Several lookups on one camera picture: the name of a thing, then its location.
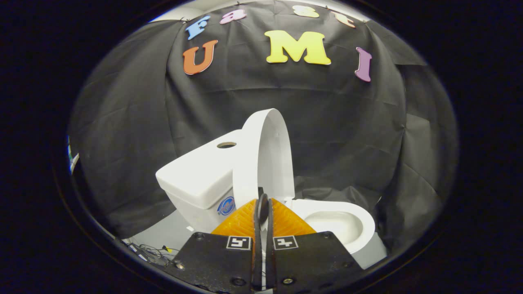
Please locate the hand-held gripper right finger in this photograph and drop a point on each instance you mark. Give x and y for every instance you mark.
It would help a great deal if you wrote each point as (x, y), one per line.
(270, 216)

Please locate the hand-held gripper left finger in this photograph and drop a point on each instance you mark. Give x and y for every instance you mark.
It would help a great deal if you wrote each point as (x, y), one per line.
(258, 216)

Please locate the white toilet lid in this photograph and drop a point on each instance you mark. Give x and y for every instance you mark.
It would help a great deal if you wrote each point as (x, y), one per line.
(265, 163)

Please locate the white toilet seat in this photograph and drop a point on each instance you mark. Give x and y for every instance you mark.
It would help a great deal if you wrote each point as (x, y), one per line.
(300, 205)

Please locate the black backdrop cloth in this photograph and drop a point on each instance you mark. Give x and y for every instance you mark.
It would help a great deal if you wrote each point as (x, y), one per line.
(327, 130)

